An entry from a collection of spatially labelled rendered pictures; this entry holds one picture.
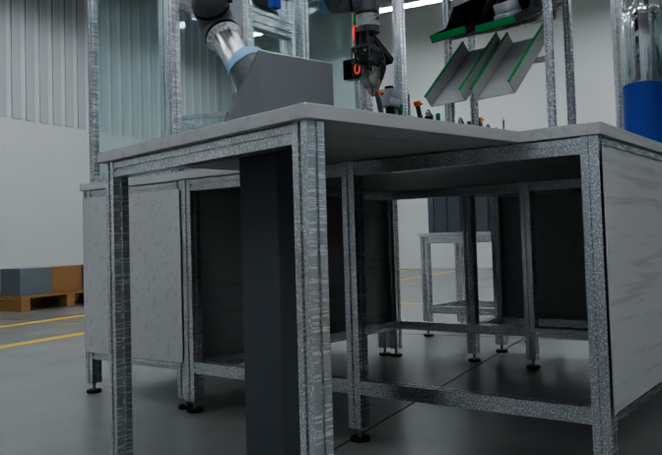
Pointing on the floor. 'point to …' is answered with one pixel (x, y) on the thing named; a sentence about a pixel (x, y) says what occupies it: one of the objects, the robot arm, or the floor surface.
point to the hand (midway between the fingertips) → (373, 92)
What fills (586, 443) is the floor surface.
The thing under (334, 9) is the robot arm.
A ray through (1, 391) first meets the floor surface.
